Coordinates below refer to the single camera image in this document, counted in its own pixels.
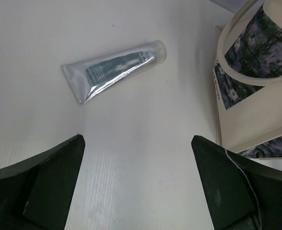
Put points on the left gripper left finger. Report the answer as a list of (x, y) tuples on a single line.
[(36, 193)]

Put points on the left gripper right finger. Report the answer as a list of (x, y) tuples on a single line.
[(241, 194)]

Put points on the cream canvas tote bag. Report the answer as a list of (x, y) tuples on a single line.
[(248, 79)]

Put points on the silver squeeze tube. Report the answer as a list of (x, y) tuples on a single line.
[(90, 77)]

